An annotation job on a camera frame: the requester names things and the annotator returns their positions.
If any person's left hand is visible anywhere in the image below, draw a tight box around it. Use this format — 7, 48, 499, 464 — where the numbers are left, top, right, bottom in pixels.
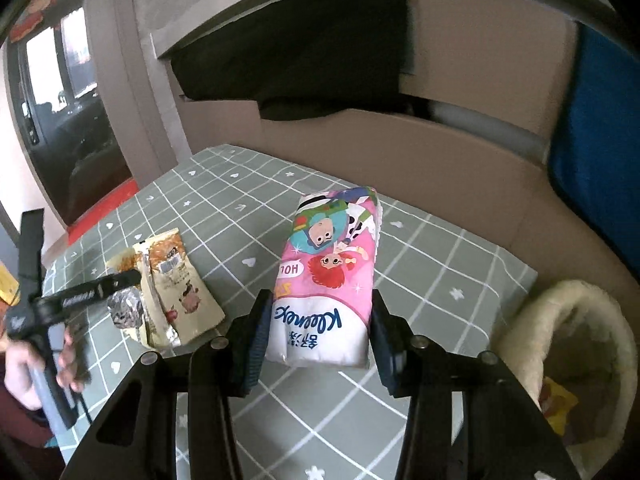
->
4, 322, 87, 411

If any green checked tablecloth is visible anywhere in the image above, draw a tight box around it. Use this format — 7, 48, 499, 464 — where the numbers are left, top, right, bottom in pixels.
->
42, 144, 538, 480

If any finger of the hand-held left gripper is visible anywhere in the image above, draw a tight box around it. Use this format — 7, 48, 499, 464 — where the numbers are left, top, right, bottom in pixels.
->
100, 269, 143, 295

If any beige snack wrapper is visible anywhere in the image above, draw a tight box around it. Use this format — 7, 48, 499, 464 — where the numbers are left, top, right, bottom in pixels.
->
132, 227, 227, 350

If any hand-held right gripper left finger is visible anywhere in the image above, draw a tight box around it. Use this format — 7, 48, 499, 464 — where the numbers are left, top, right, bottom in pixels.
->
60, 289, 274, 480

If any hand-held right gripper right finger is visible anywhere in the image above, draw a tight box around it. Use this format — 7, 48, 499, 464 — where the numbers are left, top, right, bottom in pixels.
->
369, 291, 581, 480

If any grey shelf frame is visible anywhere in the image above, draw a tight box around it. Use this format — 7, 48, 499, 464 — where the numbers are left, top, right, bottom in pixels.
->
82, 0, 618, 181

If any yellow wrapper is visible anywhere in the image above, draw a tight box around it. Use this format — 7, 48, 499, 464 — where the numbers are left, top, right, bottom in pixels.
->
540, 377, 579, 434

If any silver foil wrapper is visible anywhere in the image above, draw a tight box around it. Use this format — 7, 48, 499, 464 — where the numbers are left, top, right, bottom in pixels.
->
107, 282, 147, 332

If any dark glass door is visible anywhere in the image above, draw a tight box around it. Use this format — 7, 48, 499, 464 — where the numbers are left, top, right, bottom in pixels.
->
0, 5, 134, 227

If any red cartoon door sticker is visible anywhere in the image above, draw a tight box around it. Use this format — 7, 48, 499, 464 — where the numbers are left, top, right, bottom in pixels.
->
10, 0, 59, 44

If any person's left forearm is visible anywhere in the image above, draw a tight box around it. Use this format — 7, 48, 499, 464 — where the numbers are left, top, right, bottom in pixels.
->
0, 387, 56, 461

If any black cloth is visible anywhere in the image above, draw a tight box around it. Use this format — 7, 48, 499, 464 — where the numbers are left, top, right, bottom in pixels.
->
170, 0, 413, 122

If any blue cushion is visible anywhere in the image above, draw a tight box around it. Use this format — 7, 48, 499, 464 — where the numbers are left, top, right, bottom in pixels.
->
547, 25, 640, 261

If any cream fluffy basket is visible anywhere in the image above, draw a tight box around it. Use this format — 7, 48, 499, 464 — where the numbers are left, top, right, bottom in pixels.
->
492, 280, 633, 480

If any pink tissue pack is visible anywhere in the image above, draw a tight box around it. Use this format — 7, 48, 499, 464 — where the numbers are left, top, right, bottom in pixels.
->
264, 186, 384, 370

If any yellow box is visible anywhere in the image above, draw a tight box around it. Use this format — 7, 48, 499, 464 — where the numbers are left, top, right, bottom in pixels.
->
0, 260, 22, 307

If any brown cardboard panel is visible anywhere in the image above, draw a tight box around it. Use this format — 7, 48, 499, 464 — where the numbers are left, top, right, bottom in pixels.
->
400, 0, 579, 139

